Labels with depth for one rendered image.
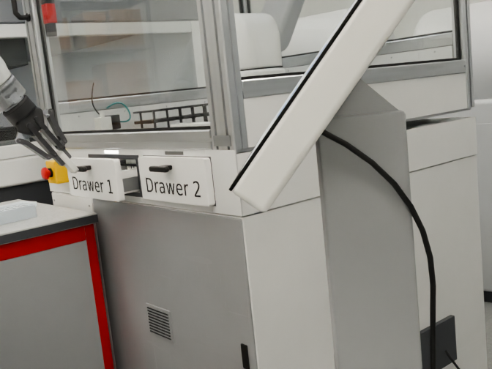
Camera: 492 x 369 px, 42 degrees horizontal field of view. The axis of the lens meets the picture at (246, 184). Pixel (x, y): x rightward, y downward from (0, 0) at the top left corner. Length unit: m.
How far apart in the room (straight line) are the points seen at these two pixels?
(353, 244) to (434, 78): 1.07
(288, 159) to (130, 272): 1.21
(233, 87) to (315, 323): 0.61
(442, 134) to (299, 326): 0.74
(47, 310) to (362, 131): 1.25
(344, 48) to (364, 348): 0.45
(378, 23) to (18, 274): 1.38
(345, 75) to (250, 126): 0.71
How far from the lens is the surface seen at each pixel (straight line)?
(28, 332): 1.91
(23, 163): 2.57
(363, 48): 0.70
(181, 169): 1.50
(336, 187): 0.89
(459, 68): 2.02
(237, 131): 1.36
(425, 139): 1.87
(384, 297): 0.93
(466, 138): 2.05
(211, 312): 1.57
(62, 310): 1.94
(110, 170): 1.69
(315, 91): 0.70
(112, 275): 1.97
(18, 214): 1.98
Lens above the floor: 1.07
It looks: 8 degrees down
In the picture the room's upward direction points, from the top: 6 degrees counter-clockwise
